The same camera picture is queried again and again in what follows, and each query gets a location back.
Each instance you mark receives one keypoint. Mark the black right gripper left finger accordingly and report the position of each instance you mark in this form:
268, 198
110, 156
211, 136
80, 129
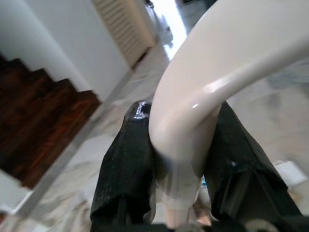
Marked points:
125, 169

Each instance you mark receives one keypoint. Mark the cream louvred door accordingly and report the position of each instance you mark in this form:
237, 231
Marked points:
125, 29

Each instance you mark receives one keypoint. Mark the dark wooden staircase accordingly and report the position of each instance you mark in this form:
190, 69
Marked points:
36, 116

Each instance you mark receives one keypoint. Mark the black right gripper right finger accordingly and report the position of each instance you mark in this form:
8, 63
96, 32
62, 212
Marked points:
241, 174

